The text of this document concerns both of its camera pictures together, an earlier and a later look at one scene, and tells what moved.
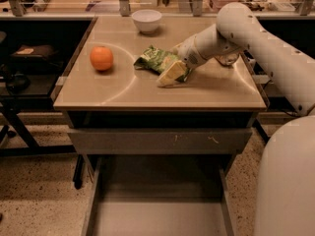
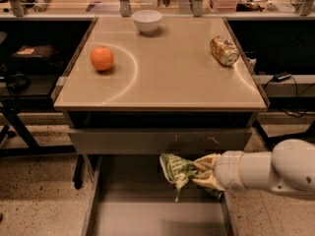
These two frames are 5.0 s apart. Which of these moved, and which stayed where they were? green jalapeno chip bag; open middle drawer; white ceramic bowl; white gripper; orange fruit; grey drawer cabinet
Moved: green jalapeno chip bag; white gripper
Stayed: white ceramic bowl; orange fruit; open middle drawer; grey drawer cabinet
